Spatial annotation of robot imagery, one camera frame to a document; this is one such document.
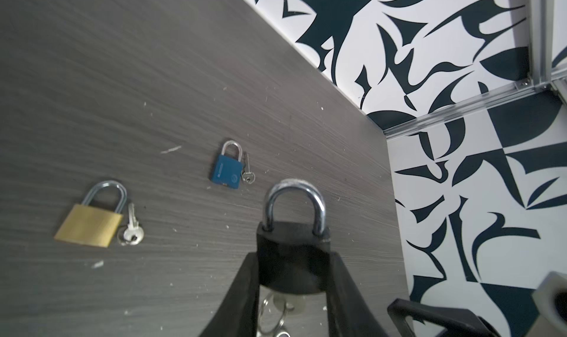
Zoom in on brass padlock keys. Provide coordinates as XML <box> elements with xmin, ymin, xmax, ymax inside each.
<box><xmin>117</xmin><ymin>202</ymin><xmax>145</xmax><ymax>246</ymax></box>

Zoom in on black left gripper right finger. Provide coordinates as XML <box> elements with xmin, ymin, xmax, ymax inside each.
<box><xmin>326</xmin><ymin>252</ymin><xmax>388</xmax><ymax>336</ymax></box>

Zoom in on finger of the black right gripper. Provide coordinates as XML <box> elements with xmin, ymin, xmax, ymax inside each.
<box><xmin>387</xmin><ymin>299</ymin><xmax>500</xmax><ymax>336</ymax></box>

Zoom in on blue padlock keys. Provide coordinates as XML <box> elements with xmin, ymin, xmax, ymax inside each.
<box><xmin>242</xmin><ymin>152</ymin><xmax>256</xmax><ymax>184</ymax></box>

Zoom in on blue padlock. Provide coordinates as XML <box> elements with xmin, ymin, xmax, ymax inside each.
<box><xmin>210</xmin><ymin>140</ymin><xmax>244</xmax><ymax>189</ymax></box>

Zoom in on brass padlock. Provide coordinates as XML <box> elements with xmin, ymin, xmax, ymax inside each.
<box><xmin>54</xmin><ymin>180</ymin><xmax>128</xmax><ymax>248</ymax></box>

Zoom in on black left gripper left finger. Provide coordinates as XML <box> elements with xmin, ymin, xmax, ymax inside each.
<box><xmin>200</xmin><ymin>252</ymin><xmax>260</xmax><ymax>337</ymax></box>

